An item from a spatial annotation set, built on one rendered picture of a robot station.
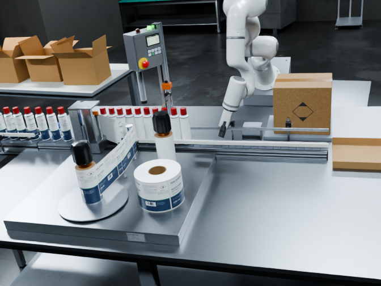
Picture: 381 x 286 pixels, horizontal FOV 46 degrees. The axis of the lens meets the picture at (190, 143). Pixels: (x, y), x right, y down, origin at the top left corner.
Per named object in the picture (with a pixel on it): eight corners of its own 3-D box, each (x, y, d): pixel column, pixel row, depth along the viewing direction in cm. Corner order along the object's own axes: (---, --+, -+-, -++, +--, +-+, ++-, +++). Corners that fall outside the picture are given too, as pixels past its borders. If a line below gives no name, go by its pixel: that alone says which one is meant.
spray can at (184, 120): (181, 144, 242) (177, 109, 233) (183, 141, 246) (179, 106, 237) (190, 144, 240) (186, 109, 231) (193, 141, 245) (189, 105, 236)
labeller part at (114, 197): (45, 220, 191) (43, 218, 190) (79, 181, 217) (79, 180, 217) (110, 226, 182) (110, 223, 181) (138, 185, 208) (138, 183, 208)
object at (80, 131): (77, 152, 246) (66, 109, 235) (88, 142, 257) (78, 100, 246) (100, 153, 242) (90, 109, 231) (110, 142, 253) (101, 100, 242)
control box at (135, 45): (128, 69, 238) (122, 33, 229) (154, 61, 247) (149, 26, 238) (139, 72, 230) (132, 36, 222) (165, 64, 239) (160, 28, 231)
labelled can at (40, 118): (39, 141, 267) (30, 109, 258) (45, 137, 271) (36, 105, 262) (47, 141, 265) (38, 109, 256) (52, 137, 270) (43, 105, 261)
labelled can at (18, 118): (18, 141, 271) (8, 109, 262) (22, 137, 275) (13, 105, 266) (25, 141, 269) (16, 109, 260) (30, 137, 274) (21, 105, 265)
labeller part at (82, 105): (67, 109, 235) (67, 108, 235) (77, 101, 245) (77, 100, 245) (90, 109, 232) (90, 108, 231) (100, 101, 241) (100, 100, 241)
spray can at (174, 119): (172, 144, 243) (167, 109, 234) (174, 140, 248) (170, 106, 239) (181, 144, 242) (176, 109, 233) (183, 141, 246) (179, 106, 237)
